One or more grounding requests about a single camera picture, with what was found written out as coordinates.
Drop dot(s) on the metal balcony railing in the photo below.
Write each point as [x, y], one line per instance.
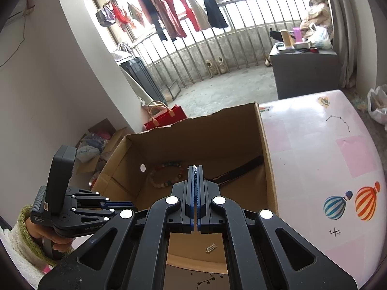
[229, 36]

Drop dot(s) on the grey curtain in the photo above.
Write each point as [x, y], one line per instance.
[347, 36]

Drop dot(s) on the pale shoe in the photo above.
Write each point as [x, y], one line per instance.
[222, 64]
[211, 67]

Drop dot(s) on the beige slipper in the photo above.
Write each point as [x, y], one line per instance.
[268, 62]

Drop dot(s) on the person's left hand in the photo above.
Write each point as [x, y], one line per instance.
[62, 244]

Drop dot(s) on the grey cloth bag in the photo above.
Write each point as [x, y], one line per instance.
[124, 50]

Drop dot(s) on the translucent plastic bag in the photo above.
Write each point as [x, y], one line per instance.
[320, 37]

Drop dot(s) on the large brown cardboard box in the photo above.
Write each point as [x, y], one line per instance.
[211, 136]

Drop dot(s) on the beige cloth pile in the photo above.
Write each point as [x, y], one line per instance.
[317, 9]

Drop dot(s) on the person's left forearm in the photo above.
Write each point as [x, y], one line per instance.
[18, 247]

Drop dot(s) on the small metal rack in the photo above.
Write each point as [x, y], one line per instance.
[174, 92]

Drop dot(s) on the open brown carton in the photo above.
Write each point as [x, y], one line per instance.
[118, 139]

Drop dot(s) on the metal bowl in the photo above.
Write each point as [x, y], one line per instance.
[94, 180]

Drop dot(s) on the row of hanging clothes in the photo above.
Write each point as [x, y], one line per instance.
[169, 3]

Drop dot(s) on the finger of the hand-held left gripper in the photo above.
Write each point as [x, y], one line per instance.
[96, 199]
[99, 214]

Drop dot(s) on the white plastic bag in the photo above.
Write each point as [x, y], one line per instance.
[378, 102]

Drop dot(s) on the pink cup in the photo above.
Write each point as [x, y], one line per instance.
[297, 34]

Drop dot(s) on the tan cylinder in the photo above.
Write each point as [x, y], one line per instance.
[287, 39]

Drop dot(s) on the red gift bag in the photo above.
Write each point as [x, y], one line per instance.
[169, 116]

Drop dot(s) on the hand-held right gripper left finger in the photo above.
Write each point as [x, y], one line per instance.
[191, 187]

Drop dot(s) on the grey cabinet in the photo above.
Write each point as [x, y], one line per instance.
[302, 72]

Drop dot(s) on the small black device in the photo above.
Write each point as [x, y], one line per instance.
[274, 34]

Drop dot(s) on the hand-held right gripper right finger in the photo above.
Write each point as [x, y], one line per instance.
[200, 187]

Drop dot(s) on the pile of bagged clothes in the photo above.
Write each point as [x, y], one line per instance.
[90, 146]

